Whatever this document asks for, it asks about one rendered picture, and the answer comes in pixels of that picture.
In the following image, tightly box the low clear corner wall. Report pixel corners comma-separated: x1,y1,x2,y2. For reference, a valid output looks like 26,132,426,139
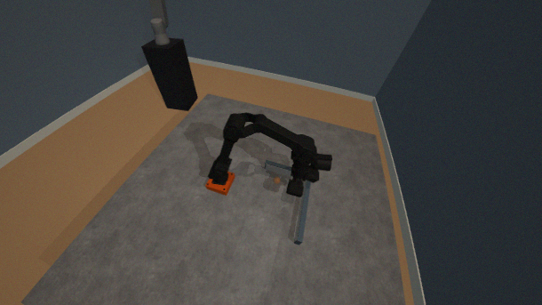
265,164,307,243

